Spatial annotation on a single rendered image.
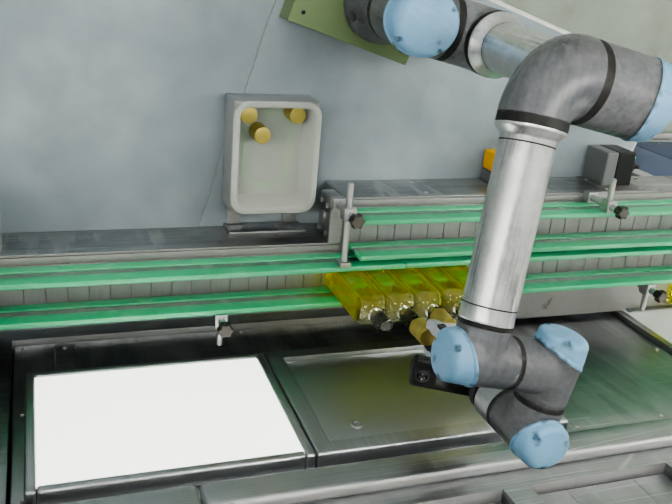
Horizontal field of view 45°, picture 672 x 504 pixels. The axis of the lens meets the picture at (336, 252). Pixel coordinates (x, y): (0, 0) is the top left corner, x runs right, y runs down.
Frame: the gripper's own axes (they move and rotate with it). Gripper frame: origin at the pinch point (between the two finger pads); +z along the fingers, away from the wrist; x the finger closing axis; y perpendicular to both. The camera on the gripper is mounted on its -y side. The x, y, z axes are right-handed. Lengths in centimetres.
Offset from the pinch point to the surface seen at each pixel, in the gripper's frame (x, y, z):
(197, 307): -3.3, -35.8, 24.2
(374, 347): -12.2, -1.1, 18.5
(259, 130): 27, -22, 38
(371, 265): 4.0, -1.8, 22.6
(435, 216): 13.4, 11.3, 23.6
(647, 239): 6, 66, 24
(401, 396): -12.8, -2.7, 1.2
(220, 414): -12.3, -35.9, 1.4
